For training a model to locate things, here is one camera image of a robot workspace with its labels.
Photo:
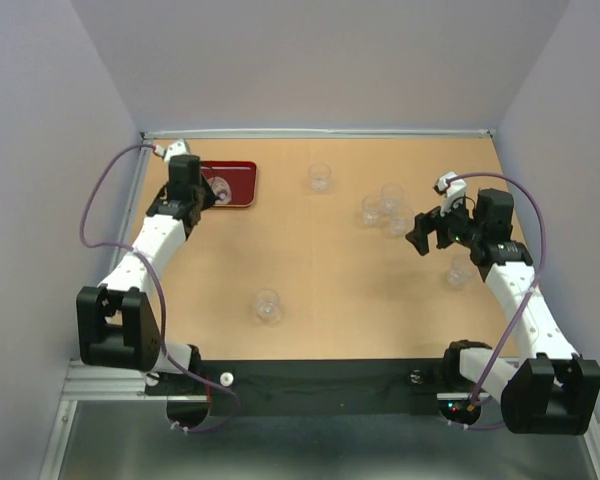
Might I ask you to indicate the aluminium frame rail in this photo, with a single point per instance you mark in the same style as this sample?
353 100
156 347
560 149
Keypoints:
315 133

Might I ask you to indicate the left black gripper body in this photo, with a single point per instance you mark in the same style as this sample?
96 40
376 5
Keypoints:
204 194

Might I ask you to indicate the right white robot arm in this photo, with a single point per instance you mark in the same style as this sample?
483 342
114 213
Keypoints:
553 389

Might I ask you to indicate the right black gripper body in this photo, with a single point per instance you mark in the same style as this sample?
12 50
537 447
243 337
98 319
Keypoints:
462 229

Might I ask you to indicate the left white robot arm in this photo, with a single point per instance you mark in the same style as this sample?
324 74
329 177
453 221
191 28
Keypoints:
122 321

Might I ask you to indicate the cluster clear glass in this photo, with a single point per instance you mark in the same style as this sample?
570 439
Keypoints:
401 220
372 209
392 195

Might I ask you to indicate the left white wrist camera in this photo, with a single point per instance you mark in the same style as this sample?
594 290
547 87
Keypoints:
177 148

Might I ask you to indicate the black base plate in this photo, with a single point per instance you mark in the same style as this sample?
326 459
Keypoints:
313 387

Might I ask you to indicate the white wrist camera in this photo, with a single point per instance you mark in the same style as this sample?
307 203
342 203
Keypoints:
452 188
177 148

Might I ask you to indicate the cluster left clear glass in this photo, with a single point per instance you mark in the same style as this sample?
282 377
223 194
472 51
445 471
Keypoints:
372 209

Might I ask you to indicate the cluster back clear glass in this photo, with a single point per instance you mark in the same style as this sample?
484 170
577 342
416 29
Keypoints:
392 195

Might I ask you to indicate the cluster front clear glass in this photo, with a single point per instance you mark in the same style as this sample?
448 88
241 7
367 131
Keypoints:
401 220

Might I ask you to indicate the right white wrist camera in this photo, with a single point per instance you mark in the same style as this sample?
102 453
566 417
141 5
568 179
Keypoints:
452 188

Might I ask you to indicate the red lacquer tray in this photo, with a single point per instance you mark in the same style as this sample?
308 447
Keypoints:
242 177

